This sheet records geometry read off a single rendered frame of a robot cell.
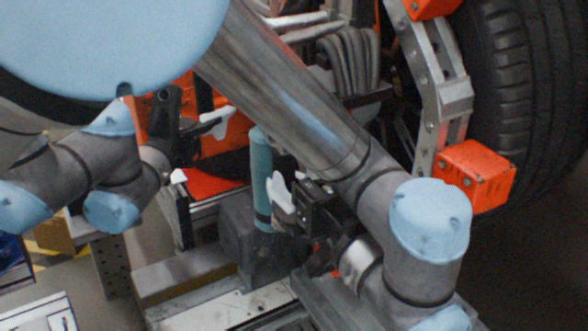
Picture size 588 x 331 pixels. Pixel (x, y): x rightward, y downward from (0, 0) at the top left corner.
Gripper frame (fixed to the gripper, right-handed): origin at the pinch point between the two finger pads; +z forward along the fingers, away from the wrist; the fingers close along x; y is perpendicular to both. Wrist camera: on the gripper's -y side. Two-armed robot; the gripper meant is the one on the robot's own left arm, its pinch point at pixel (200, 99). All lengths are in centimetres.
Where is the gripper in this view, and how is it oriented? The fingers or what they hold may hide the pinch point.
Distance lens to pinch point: 105.0
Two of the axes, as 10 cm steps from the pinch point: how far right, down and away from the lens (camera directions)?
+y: 0.0, 8.2, 5.8
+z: 2.7, -5.6, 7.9
